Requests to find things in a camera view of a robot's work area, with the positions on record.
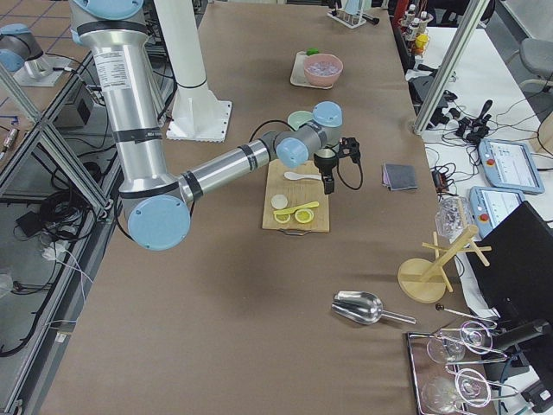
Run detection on upper lemon slice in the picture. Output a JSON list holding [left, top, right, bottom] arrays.
[[273, 213, 291, 224]]

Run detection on mint green bowl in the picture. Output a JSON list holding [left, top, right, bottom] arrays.
[[287, 110, 313, 131]]

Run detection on lower lemon slice stack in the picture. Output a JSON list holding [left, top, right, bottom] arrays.
[[294, 208, 315, 224]]

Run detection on grey office chair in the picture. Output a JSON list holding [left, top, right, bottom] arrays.
[[518, 38, 553, 92]]

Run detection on metal glass rack tray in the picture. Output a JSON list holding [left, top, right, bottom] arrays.
[[405, 332, 519, 414]]

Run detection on yellow plastic knife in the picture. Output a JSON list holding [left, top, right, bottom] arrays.
[[273, 201, 320, 215]]

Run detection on clear plastic ice container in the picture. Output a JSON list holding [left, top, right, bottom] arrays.
[[435, 196, 474, 239]]

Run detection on grey folded cloth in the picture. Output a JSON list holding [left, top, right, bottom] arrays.
[[382, 163, 417, 191]]

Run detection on bamboo cutting board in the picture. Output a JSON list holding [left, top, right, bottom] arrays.
[[262, 160, 330, 233]]

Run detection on upper wine glass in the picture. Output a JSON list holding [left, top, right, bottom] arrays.
[[426, 321, 493, 364]]

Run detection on black monitor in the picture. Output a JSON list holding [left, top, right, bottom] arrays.
[[467, 201, 552, 346]]

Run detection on metal stirring stick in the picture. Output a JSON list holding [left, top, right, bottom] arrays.
[[435, 303, 494, 322]]

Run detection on bottle rack with bottles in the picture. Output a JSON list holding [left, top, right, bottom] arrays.
[[399, 1, 433, 57]]

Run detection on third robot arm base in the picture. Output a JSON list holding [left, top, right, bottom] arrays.
[[1, 23, 60, 87]]

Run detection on upper teach pendant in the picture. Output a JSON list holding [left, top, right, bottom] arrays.
[[478, 138, 545, 195]]

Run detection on white ceramic spoon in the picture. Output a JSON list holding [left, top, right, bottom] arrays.
[[283, 171, 321, 181]]

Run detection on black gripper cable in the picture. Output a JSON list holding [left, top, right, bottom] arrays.
[[334, 149, 365, 192]]

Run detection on white test tube rack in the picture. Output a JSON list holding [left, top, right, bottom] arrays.
[[327, 0, 379, 29]]

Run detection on aluminium frame post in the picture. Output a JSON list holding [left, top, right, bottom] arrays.
[[413, 0, 489, 136]]

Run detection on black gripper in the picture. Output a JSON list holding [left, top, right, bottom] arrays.
[[313, 149, 337, 194]]

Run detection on teach pendant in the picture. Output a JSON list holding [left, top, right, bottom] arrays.
[[469, 186, 525, 238], [478, 138, 545, 195]]

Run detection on lower teach pendant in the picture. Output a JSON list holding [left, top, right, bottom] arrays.
[[469, 186, 525, 238]]

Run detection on pile of clear ice cubes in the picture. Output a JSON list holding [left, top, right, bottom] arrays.
[[307, 61, 340, 77]]

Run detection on pink bowl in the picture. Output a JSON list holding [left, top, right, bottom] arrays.
[[303, 53, 344, 87]]

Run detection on white lemon half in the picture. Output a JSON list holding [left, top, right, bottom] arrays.
[[270, 194, 289, 210]]

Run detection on wine glass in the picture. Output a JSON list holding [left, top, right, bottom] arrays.
[[420, 368, 492, 414], [426, 321, 493, 364]]

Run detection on metal ice scoop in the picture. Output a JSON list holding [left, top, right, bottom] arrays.
[[331, 290, 416, 325]]

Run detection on lower wine glass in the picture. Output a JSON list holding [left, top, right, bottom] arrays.
[[420, 368, 492, 414]]

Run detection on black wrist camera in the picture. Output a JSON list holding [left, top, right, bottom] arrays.
[[338, 137, 361, 164]]

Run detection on cream rectangular tray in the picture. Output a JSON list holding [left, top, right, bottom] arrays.
[[289, 51, 333, 90]]

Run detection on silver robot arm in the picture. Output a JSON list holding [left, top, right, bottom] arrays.
[[70, 1, 342, 251]]

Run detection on wooden mug tree stand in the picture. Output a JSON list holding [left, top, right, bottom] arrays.
[[397, 225, 492, 303]]

